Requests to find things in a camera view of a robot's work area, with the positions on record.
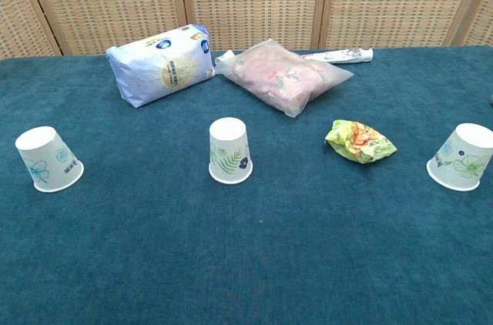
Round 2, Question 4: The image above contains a blue table cloth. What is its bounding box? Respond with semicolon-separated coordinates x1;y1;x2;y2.
0;45;493;325

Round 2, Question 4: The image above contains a crumpled yellow-green snack packet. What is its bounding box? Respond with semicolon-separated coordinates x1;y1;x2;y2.
324;119;398;165

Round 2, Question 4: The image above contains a paper cup with green flower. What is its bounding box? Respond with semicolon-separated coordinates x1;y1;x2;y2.
426;122;493;192

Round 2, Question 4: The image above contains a white printed tube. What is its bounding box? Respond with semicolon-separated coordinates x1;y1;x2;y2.
300;48;374;65

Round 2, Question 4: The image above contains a clear bag with pink cloth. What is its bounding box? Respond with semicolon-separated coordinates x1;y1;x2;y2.
214;39;354;119

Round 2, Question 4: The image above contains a paper cup with blue flower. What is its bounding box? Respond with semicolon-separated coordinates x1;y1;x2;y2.
15;126;85;193

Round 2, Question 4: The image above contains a white tissue pack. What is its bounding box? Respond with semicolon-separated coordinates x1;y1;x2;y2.
106;23;216;109

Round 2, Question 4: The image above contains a paper cup with fern print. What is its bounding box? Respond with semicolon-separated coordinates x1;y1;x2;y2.
208;116;254;186

